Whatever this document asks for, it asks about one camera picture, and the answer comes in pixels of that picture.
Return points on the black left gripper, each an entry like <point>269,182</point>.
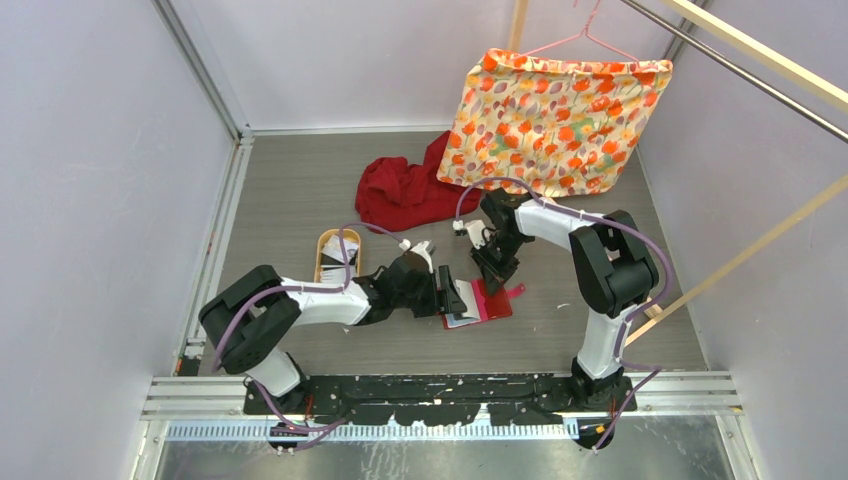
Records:
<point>451,302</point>

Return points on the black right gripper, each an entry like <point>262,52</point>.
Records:
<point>495,275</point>

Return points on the red leather card holder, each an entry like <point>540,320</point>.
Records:
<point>481,307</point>

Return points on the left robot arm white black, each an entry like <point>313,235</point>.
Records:
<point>247,321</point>

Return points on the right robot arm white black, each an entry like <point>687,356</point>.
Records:
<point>614,270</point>

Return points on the white card in tray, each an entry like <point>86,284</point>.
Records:
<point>339,249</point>

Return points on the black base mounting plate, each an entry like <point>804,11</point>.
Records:
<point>441,400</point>

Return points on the yellow oval tray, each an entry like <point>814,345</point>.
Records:
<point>330,271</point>

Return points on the red crumpled cloth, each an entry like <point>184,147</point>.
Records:
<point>397,195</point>

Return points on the floral orange pillowcase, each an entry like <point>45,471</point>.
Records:
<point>566,128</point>

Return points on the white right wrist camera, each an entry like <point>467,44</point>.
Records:
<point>474,230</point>

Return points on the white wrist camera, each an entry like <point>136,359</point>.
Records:
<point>474,230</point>
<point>423,249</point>

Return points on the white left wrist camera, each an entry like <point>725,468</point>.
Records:
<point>423,249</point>

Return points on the pink wire hanger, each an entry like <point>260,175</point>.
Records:
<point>584,33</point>

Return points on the metal rail rod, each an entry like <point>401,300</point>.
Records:
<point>757,51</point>

